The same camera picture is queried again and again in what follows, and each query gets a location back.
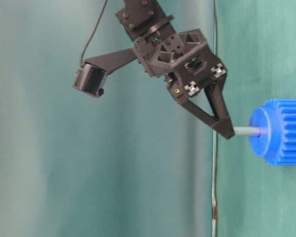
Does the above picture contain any blue plastic gear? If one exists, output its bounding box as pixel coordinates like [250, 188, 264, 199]
[249, 99, 296, 166]

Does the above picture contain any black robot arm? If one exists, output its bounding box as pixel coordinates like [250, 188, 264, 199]
[74, 0, 235, 139]

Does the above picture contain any black camera cable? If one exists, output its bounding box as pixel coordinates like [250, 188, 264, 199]
[80, 0, 109, 67]

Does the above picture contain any green cutting mat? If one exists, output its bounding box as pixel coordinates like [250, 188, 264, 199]
[216, 0, 296, 237]

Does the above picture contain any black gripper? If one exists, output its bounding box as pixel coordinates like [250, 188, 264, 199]
[84, 30, 235, 140]

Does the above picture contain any grey metal shaft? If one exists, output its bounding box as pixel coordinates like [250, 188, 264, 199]
[233, 126, 260, 136]

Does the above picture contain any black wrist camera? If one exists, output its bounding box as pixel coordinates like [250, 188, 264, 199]
[73, 63, 106, 98]

